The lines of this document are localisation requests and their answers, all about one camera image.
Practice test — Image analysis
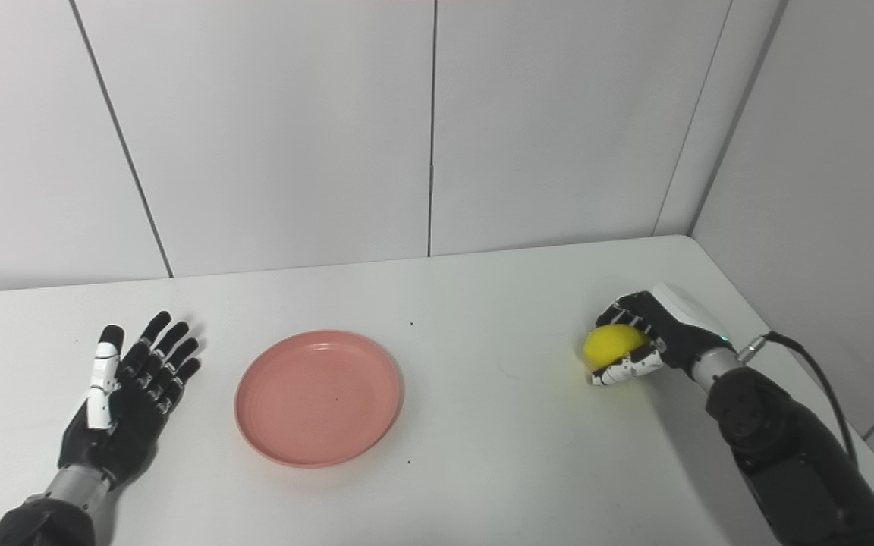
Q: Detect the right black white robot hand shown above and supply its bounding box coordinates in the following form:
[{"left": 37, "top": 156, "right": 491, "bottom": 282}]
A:
[{"left": 587, "top": 283, "right": 735, "bottom": 388}]

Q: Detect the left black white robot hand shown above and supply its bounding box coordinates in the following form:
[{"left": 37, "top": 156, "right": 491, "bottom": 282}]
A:
[{"left": 58, "top": 311, "right": 203, "bottom": 490}]

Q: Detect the yellow lemon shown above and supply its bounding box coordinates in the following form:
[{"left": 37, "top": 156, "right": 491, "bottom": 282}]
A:
[{"left": 583, "top": 325, "right": 650, "bottom": 374}]

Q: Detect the pink plastic plate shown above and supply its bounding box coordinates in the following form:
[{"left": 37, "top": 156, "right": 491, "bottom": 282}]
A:
[{"left": 234, "top": 330, "right": 403, "bottom": 469}]

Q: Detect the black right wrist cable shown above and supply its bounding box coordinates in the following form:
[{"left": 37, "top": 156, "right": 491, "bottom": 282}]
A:
[{"left": 737, "top": 331, "right": 859, "bottom": 467}]

